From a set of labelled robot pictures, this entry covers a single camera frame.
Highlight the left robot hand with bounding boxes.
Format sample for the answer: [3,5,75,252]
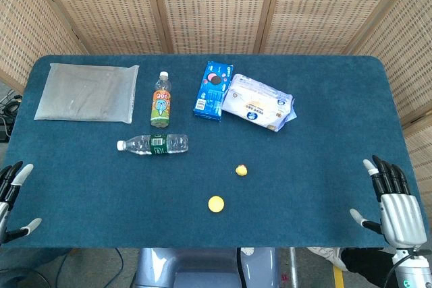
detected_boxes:
[0,161,43,243]

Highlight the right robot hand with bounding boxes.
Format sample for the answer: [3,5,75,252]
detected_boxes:
[349,154,428,249]

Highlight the round yellow disc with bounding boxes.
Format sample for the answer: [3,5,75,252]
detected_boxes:
[207,196,225,214]

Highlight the white sneaker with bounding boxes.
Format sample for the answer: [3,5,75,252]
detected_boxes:
[306,246,348,270]

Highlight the grey plastic zip bag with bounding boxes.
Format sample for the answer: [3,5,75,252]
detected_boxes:
[34,63,140,124]

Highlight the clear water bottle green label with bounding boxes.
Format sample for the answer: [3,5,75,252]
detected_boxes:
[116,134,189,156]

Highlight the orange label drink bottle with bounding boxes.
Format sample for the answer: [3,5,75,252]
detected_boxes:
[150,71,172,129]

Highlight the white tissue pack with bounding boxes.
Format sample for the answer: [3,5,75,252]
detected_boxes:
[220,73,298,132]

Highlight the blue table cloth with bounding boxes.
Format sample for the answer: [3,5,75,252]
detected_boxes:
[0,53,429,249]

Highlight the blue-grey robot torso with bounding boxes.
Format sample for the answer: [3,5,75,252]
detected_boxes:
[133,247,281,288]

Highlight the blue Oreo cookie box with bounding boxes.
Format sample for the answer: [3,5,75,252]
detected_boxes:
[193,61,234,123]

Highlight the woven bamboo folding screen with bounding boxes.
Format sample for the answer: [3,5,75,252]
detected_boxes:
[0,0,432,221]

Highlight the black cables on floor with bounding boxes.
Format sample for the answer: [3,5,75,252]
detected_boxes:
[0,88,23,144]

